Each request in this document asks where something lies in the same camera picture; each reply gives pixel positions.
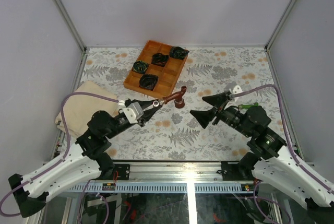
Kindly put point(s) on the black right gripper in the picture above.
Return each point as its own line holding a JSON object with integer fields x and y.
{"x": 218, "y": 101}

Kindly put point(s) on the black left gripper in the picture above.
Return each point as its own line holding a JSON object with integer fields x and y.
{"x": 148, "y": 113}

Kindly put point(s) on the chrome threaded pipe nipple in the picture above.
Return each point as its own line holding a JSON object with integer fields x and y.
{"x": 158, "y": 103}

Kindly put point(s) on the brown water faucet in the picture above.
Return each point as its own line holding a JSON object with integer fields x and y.
{"x": 177, "y": 97}

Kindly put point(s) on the green water faucet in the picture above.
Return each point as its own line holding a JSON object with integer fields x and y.
{"x": 247, "y": 106}

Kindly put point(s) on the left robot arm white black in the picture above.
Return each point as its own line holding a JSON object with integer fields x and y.
{"x": 84, "y": 158}

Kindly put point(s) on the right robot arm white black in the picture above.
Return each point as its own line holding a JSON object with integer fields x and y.
{"x": 271, "y": 158}

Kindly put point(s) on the orange wooden compartment tray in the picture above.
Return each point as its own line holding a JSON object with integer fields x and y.
{"x": 167, "y": 75}

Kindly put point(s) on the beige folded cloth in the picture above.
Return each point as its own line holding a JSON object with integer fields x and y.
{"x": 79, "y": 109}

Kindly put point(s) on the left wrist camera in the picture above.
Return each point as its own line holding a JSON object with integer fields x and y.
{"x": 133, "y": 112}

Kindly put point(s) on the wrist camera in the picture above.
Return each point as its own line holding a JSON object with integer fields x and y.
{"x": 236, "y": 89}
{"x": 133, "y": 112}

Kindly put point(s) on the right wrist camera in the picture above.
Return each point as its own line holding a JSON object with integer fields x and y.
{"x": 236, "y": 89}

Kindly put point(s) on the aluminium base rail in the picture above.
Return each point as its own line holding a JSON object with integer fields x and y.
{"x": 177, "y": 170}

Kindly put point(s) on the white slotted cable duct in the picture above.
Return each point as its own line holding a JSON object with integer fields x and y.
{"x": 206, "y": 188}

